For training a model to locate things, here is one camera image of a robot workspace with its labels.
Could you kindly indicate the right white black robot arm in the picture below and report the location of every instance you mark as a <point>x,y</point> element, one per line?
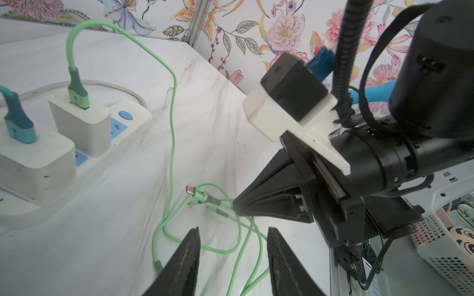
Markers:
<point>430,126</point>

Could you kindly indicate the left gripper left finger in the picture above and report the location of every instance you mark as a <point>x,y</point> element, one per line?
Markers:
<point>180,274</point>

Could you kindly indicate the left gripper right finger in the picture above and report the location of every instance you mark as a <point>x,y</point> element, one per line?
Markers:
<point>288,276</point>

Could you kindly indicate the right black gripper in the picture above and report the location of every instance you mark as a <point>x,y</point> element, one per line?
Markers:
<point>300,186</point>

